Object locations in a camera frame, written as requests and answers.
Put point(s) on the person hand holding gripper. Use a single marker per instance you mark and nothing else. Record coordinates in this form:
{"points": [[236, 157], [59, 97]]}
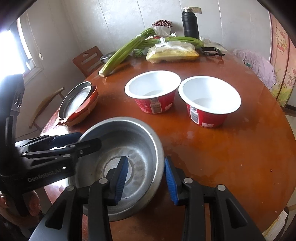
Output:
{"points": [[10, 213]]}

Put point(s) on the curved armrest wooden chair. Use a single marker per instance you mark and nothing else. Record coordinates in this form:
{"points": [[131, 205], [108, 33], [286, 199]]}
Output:
{"points": [[42, 106]]}

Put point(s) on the round metal pan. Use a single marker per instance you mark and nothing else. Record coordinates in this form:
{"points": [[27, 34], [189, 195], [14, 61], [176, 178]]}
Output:
{"points": [[74, 99]]}

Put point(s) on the pink cloth on chair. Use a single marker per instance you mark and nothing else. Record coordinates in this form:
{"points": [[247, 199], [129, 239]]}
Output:
{"points": [[259, 65]]}

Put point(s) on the steel basin at back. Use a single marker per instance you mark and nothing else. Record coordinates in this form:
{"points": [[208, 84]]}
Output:
{"points": [[106, 57]]}

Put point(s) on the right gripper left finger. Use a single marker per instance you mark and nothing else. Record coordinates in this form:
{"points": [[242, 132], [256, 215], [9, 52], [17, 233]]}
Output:
{"points": [[63, 221]]}

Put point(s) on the orange bear-shaped plate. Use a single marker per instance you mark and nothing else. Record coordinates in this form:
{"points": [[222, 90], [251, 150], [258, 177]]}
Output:
{"points": [[93, 93]]}

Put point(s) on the wooden slat-back chair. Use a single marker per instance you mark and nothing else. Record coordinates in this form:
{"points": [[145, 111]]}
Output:
{"points": [[88, 61]]}

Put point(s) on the hello kitty folding screen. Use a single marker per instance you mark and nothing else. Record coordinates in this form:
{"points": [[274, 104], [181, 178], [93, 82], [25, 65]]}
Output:
{"points": [[282, 58]]}

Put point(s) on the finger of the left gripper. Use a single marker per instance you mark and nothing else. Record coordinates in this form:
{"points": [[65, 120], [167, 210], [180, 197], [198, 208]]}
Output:
{"points": [[79, 149], [47, 142]]}

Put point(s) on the stainless steel bowl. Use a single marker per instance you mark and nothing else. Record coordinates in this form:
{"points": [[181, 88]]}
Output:
{"points": [[134, 139]]}

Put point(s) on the yellow plastic food bag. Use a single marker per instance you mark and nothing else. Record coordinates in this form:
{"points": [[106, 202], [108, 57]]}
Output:
{"points": [[172, 51]]}

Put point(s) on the red instant noodle cup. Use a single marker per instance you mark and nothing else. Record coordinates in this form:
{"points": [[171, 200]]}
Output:
{"points": [[153, 91]]}

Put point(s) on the black thermos bottle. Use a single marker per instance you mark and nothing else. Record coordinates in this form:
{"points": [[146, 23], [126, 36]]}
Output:
{"points": [[190, 24]]}

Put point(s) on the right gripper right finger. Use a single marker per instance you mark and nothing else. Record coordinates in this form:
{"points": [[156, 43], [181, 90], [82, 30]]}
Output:
{"points": [[228, 219]]}

